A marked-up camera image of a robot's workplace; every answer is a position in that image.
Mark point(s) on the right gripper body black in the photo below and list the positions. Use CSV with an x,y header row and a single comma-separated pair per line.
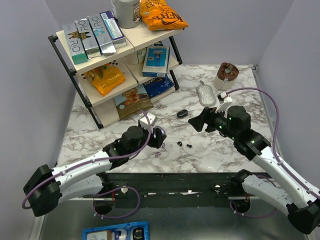
x,y
217,121

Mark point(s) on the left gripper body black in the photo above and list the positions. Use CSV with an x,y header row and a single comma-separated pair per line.
x,y
155,142

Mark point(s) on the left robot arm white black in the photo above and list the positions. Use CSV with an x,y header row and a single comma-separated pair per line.
x,y
48,187

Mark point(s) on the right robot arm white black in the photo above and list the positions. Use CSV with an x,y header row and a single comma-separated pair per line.
x,y
295,197

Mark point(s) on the black earbud charging case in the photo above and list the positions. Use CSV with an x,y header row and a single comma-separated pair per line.
x,y
182,113

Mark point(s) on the silver glitter pouch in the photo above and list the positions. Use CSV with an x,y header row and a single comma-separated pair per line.
x,y
206,94

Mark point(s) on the brown white cup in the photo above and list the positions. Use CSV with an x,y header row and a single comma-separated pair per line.
x,y
226,76

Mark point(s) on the brown blue snack bag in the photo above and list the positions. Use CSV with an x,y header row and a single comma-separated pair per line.
x,y
132,101

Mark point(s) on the dark blue chips bag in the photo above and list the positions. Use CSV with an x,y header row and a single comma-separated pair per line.
x,y
157,86

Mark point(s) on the black and cream shelf rack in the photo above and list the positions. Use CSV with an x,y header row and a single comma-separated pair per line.
x,y
102,108

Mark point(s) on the blue razor box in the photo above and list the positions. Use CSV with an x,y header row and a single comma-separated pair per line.
x,y
156,61

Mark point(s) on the orange snack bag middle shelf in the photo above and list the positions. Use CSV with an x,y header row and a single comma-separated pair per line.
x,y
105,78

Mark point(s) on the white cup on shelf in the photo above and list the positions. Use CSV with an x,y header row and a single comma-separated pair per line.
x,y
136,57

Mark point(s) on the blue plastic tray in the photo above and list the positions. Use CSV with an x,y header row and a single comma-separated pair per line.
x,y
126,231

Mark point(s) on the silver blue toothpaste box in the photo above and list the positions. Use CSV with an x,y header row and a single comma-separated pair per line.
x,y
101,34

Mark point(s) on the silver toothpaste box middle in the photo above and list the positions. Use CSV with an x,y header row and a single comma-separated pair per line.
x,y
88,39

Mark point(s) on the purple white box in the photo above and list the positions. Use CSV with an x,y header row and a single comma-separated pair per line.
x,y
115,33

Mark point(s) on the orange chips bag top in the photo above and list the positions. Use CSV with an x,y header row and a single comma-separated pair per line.
x,y
158,15

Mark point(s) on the teal silver toothpaste box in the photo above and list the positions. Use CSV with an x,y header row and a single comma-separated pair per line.
x,y
74,43

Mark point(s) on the grey white mug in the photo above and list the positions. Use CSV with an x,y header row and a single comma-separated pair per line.
x,y
127,13

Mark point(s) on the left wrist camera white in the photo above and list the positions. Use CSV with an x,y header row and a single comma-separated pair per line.
x,y
147,119

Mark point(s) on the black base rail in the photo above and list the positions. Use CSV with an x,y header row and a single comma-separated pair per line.
x,y
155,190

